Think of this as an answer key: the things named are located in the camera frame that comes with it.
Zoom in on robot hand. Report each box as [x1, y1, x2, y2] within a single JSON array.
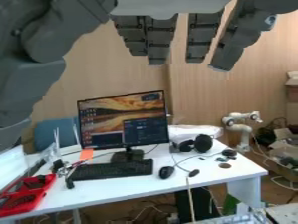
[[0, 0, 298, 153]]

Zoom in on black computer monitor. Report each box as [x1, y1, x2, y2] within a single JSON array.
[[77, 89, 170, 164]]

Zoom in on orange sticky note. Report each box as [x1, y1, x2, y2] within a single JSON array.
[[78, 148, 96, 161]]

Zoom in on black keyboard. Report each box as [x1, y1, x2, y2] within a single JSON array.
[[65, 158, 154, 182]]

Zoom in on red tray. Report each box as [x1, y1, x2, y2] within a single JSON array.
[[7, 173, 58, 196], [0, 189, 48, 218]]

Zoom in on black headphones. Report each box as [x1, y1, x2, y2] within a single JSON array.
[[177, 133, 215, 154]]

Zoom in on black computer mouse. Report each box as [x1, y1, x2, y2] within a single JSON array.
[[158, 165, 175, 180]]

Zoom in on white desk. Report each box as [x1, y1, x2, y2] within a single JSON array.
[[0, 138, 270, 224]]

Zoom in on small white jointed device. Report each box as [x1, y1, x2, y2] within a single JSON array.
[[221, 110, 265, 153]]

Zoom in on thin stick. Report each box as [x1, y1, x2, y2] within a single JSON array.
[[185, 176, 197, 224]]

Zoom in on cardboard box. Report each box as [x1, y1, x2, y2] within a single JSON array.
[[283, 69, 298, 98]]

